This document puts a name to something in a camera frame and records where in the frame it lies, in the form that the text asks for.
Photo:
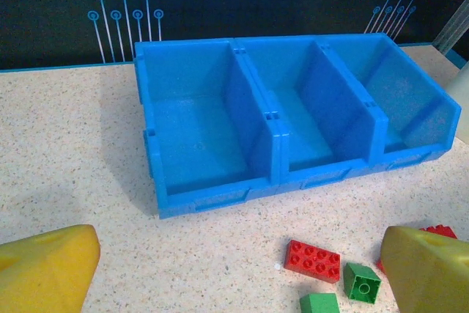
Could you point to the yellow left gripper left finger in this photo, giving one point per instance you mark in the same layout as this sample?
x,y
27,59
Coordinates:
x,y
44,272

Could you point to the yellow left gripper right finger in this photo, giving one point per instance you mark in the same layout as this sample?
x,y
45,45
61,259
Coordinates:
x,y
428,276

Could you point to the red lego brick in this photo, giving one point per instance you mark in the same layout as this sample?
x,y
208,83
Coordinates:
x,y
313,263
441,231

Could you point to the green lego brick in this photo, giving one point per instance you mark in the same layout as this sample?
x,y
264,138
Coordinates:
x,y
361,283
319,305

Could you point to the aluminium frame post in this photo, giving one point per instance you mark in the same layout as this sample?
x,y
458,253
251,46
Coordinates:
x,y
454,31

